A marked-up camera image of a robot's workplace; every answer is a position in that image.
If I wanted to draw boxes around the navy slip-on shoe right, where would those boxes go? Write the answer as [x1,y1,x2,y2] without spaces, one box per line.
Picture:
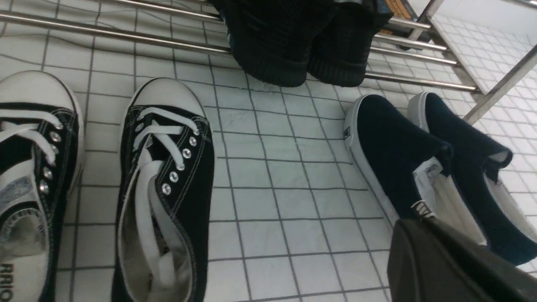
[407,92,537,266]

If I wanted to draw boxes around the navy slip-on shoe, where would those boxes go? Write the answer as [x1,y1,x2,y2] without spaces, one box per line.
[407,92,537,266]
[343,94,488,246]

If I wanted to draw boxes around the black orange printed box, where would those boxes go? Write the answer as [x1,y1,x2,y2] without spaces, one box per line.
[377,0,418,21]

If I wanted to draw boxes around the black lace-up canvas sneaker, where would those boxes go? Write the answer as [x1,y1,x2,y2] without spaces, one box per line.
[111,77,216,302]
[0,70,84,302]

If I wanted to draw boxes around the black knit shoe right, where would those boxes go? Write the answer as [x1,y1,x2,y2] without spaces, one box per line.
[308,0,393,87]

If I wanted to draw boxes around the stainless steel shoe rack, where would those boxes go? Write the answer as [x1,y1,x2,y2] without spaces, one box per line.
[0,0,536,122]

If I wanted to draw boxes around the black knit shoe left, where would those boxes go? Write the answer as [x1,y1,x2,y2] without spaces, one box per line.
[210,0,337,87]

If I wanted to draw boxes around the black knit shoe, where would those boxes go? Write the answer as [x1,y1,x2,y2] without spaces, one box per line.
[210,0,337,87]
[308,0,393,87]

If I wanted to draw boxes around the navy slip-on shoe left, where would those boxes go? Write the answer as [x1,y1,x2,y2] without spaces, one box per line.
[343,94,488,246]

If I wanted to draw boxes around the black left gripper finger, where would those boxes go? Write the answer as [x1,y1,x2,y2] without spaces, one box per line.
[387,218,537,302]

